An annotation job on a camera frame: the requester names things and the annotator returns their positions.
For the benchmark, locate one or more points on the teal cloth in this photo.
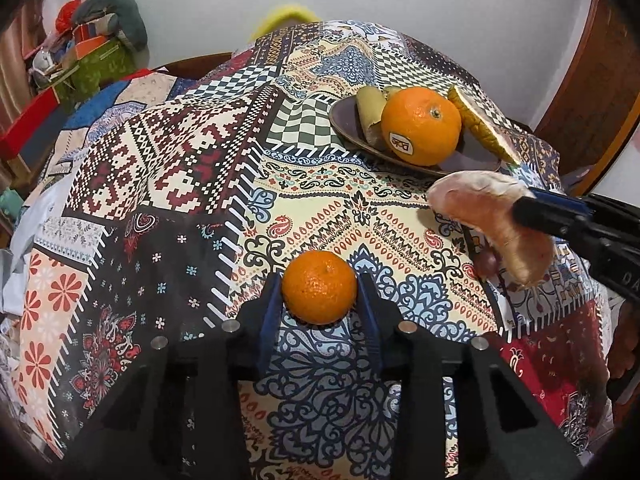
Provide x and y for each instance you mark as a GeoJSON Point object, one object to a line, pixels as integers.
{"type": "Point", "coordinates": [10, 205]}

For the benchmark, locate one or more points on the small orange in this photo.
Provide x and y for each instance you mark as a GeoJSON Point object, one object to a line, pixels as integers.
{"type": "Point", "coordinates": [320, 287]}

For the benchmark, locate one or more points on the yellow-green sugarcane piece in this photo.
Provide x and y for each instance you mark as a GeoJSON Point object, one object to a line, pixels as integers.
{"type": "Point", "coordinates": [370, 115]}
{"type": "Point", "coordinates": [391, 92]}

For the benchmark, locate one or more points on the pomelo wedge with rind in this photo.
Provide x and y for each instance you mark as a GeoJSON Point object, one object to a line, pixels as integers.
{"type": "Point", "coordinates": [482, 120]}

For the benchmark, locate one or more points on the red plastic bag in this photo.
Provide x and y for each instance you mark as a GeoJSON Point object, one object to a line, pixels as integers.
{"type": "Point", "coordinates": [67, 12]}

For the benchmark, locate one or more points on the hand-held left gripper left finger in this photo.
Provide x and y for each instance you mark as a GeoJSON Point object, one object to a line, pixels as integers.
{"type": "Point", "coordinates": [267, 310]}

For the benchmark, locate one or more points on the blue patchwork quilt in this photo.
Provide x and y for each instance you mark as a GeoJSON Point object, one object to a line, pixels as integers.
{"type": "Point", "coordinates": [120, 95]}

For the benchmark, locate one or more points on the grey white cloth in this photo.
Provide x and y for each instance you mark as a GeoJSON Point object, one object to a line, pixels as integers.
{"type": "Point", "coordinates": [12, 270]}

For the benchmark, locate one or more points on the striped brown curtain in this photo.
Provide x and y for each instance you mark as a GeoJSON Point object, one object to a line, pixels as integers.
{"type": "Point", "coordinates": [20, 60]}

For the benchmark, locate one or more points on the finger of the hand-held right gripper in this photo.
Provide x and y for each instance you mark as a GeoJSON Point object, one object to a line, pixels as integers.
{"type": "Point", "coordinates": [545, 220]}
{"type": "Point", "coordinates": [560, 201]}

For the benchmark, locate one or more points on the small brown fruit piece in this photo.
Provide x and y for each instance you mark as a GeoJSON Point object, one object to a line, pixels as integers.
{"type": "Point", "coordinates": [487, 262]}

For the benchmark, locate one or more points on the red box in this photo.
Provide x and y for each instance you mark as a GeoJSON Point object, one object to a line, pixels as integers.
{"type": "Point", "coordinates": [30, 120]}

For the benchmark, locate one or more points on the brown wooden door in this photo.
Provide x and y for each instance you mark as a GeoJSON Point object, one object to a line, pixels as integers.
{"type": "Point", "coordinates": [590, 110]}

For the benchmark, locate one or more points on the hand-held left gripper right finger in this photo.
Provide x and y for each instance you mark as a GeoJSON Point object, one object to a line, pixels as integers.
{"type": "Point", "coordinates": [370, 310]}

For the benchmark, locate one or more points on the dark wooden bed frame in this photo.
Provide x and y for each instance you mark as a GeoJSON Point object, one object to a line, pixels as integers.
{"type": "Point", "coordinates": [200, 60]}

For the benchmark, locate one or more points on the yellow curved foam object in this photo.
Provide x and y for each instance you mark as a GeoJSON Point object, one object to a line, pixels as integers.
{"type": "Point", "coordinates": [280, 17]}

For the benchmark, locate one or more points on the small white fan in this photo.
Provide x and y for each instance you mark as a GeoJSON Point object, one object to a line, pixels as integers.
{"type": "Point", "coordinates": [44, 64]}

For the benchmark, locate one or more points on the large orange with sticker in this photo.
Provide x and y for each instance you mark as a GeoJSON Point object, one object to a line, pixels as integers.
{"type": "Point", "coordinates": [422, 125]}

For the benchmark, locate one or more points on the dark purple plate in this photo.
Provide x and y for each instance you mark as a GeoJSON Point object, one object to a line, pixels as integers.
{"type": "Point", "coordinates": [350, 127]}

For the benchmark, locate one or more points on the pink peeled pomelo segment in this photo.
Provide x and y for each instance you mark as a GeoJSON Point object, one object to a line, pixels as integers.
{"type": "Point", "coordinates": [480, 200]}

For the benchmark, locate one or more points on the patchwork patterned tablecloth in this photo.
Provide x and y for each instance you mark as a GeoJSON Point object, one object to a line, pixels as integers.
{"type": "Point", "coordinates": [200, 185]}

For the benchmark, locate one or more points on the orange cardboard box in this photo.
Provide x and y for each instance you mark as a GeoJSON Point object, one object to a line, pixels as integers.
{"type": "Point", "coordinates": [90, 45]}

